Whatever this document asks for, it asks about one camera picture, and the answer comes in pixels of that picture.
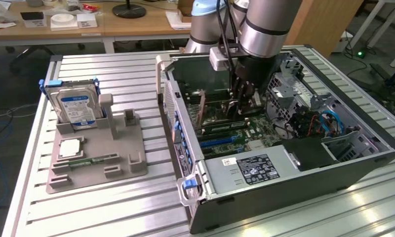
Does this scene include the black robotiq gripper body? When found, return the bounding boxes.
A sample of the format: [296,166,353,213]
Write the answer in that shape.
[233,54,279,84]

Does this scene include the green gpu card with bracket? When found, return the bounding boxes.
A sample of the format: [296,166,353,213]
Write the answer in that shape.
[196,88,247,135]

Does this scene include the black installed ram stick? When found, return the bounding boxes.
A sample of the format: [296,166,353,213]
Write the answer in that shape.
[201,120,249,135]

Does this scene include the metal disk bay cage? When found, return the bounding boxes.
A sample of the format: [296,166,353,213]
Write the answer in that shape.
[265,59,329,129]

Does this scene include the green motherboard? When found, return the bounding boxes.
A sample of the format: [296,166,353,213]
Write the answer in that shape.
[180,83,284,158]

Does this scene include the blue expansion slot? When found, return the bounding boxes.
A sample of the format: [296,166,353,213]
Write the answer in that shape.
[198,137,236,148]

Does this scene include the black power connector bundle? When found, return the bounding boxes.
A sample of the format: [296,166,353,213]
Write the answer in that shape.
[288,112,320,138]

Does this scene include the wooden cabinet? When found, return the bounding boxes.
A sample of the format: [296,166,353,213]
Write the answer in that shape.
[279,0,364,56]

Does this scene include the grey power supply unit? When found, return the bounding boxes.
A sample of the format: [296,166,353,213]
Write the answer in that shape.
[201,145,299,196]

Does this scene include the white paper stack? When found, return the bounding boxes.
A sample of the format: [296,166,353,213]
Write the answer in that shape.
[165,11,193,30]

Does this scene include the cardboard box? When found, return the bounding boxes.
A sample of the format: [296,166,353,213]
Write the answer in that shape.
[177,0,196,18]

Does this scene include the blue case latch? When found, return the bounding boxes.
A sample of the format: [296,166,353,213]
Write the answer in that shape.
[180,179,197,190]

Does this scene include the black open pc case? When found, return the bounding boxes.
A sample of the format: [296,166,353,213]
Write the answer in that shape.
[154,48,395,235]

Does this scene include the wooden desk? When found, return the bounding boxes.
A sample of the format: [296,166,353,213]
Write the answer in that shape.
[0,0,284,54]

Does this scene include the grey plastic parts rack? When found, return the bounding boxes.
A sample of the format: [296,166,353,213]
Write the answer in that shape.
[45,93,148,195]

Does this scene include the black round lamp base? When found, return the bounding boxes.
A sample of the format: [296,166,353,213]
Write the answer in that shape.
[110,0,148,19]

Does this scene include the hard disk in blue caddy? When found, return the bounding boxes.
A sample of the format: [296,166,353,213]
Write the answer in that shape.
[37,78,101,129]

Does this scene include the green ram stick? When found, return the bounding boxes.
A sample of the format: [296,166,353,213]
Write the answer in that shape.
[68,155,116,167]

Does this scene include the silver cpu chip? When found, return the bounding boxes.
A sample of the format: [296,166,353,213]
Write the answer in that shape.
[57,139,82,157]

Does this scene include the small white box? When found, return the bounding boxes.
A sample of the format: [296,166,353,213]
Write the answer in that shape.
[76,13,97,29]

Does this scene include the white round container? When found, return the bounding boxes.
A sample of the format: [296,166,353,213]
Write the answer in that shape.
[49,13,78,32]

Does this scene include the black office chair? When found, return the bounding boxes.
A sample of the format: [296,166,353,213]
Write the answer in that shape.
[9,45,54,72]

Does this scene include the white box with black top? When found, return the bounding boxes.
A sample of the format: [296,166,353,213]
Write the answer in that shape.
[19,11,48,28]

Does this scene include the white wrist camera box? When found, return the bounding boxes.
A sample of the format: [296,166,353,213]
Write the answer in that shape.
[208,46,237,72]

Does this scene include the black camera cable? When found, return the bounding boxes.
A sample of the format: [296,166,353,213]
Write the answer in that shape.
[214,0,240,75]

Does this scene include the blue wire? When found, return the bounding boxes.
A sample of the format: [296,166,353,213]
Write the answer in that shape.
[317,110,345,135]

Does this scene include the grey metal bay bracket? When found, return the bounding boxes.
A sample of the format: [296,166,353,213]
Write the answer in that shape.
[320,128,364,163]

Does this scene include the white desk frame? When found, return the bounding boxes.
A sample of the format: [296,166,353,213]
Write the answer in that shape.
[348,0,395,67]

